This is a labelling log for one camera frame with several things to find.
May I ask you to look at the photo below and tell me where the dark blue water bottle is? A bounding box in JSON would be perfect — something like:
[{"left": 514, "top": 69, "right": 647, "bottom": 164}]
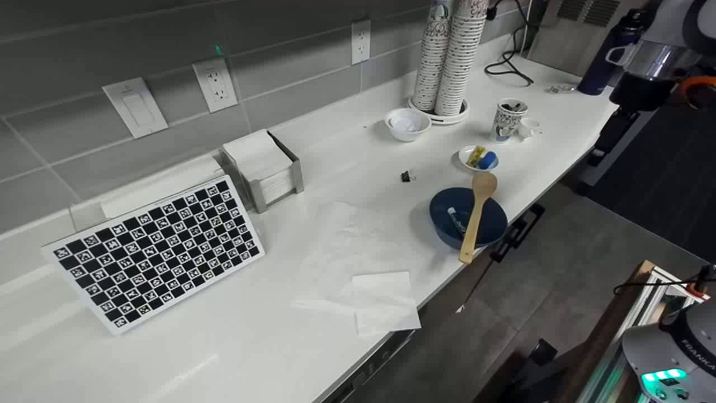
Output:
[{"left": 577, "top": 10, "right": 647, "bottom": 97}]

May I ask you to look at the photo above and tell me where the black drawer handle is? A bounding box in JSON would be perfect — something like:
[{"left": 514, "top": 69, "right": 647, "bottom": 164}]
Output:
[{"left": 491, "top": 205, "right": 546, "bottom": 263}]

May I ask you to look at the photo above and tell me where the metal napkin dispenser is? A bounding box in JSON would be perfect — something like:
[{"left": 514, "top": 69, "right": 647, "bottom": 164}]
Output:
[{"left": 222, "top": 131, "right": 304, "bottom": 213}]

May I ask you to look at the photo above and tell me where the small white dish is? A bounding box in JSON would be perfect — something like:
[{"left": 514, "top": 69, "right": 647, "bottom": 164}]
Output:
[{"left": 458, "top": 145, "right": 500, "bottom": 171}]

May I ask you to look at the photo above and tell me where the right stack of paper cups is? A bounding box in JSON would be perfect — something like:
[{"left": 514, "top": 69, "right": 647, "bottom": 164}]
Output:
[{"left": 437, "top": 0, "right": 488, "bottom": 117}]

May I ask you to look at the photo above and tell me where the grey device with green light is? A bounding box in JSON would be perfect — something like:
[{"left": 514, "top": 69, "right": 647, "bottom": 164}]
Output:
[{"left": 622, "top": 303, "right": 716, "bottom": 403}]

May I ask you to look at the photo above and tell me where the patterned white coffee cup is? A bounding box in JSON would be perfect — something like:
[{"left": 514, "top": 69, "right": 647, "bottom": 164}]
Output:
[{"left": 494, "top": 101, "right": 529, "bottom": 141}]

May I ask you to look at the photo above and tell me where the white wall power outlet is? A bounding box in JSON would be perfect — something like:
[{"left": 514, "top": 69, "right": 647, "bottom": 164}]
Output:
[{"left": 192, "top": 58, "right": 237, "bottom": 113}]

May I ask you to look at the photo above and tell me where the white empty bowl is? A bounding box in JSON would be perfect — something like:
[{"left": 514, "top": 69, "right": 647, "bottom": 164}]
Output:
[{"left": 384, "top": 107, "right": 429, "bottom": 143}]

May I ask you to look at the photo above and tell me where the black cable on counter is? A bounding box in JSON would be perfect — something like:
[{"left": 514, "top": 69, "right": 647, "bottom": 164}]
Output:
[{"left": 484, "top": 0, "right": 538, "bottom": 87}]

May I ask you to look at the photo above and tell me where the white wall light switch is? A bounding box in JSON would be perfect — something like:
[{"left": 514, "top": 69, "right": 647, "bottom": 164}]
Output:
[{"left": 104, "top": 79, "right": 169, "bottom": 140}]

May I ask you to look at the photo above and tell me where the yellow sachet packet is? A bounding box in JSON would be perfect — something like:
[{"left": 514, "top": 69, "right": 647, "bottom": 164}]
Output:
[{"left": 468, "top": 145, "right": 485, "bottom": 166}]

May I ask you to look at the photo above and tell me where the white paper napkin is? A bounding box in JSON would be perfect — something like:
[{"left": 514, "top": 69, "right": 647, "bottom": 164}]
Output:
[{"left": 352, "top": 271, "right": 421, "bottom": 337}]

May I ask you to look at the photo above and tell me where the blue bowl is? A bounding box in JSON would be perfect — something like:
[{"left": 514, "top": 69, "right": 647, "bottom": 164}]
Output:
[{"left": 429, "top": 189, "right": 508, "bottom": 250}]

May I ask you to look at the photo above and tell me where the checkered calibration board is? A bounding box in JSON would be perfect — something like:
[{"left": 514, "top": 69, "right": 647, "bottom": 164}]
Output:
[{"left": 43, "top": 176, "right": 264, "bottom": 337}]

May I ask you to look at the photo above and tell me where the wooden rice paddle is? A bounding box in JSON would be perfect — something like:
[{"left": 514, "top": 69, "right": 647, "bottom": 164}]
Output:
[{"left": 458, "top": 173, "right": 497, "bottom": 264}]

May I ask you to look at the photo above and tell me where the metal spoon in bowl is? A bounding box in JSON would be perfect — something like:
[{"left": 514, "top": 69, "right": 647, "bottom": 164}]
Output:
[{"left": 448, "top": 207, "right": 466, "bottom": 236}]

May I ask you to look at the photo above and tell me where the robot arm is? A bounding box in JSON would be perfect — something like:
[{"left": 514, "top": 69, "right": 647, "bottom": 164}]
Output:
[{"left": 604, "top": 0, "right": 716, "bottom": 113}]

